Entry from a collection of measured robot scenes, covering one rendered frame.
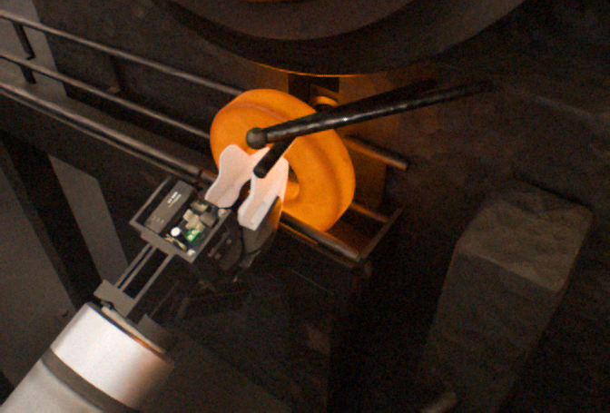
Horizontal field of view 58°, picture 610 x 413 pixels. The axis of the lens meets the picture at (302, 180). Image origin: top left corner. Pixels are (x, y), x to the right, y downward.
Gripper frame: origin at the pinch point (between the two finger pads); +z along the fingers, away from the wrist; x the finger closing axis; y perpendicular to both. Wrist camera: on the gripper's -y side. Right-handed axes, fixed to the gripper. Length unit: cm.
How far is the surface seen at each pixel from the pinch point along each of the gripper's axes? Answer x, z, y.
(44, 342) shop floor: 58, -36, -67
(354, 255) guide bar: -11.2, -4.2, -2.1
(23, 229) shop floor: 91, -19, -72
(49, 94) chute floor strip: 45.8, -1.3, -12.7
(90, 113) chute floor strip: 35.9, -1.1, -11.7
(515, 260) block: -23.7, -1.5, 6.0
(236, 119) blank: 3.7, 0.1, 4.5
